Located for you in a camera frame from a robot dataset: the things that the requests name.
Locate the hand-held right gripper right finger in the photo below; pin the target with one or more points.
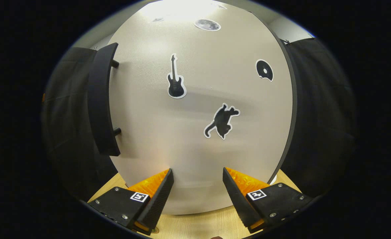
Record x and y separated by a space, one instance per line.
237 202

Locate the beige cabinet door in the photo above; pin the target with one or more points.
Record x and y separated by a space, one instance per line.
198 149

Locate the grey cabinet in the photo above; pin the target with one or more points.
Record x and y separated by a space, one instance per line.
295 109

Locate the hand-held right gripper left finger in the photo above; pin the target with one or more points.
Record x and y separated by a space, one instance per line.
158 202

